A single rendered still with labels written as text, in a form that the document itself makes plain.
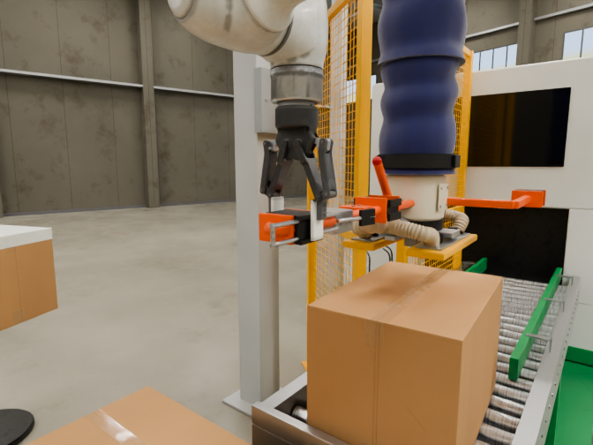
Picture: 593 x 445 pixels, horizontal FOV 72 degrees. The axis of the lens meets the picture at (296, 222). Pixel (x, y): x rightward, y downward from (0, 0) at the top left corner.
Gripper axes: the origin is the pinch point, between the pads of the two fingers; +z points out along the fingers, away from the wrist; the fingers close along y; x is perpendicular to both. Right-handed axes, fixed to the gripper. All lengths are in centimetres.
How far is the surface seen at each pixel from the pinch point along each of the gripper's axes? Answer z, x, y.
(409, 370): 37.5, -29.6, -10.9
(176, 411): 68, -14, 59
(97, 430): 68, 6, 70
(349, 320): 28.8, -28.6, 5.1
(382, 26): -47, -50, 9
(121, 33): -361, -595, 1066
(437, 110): -24, -53, -6
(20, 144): -52, -346, 1131
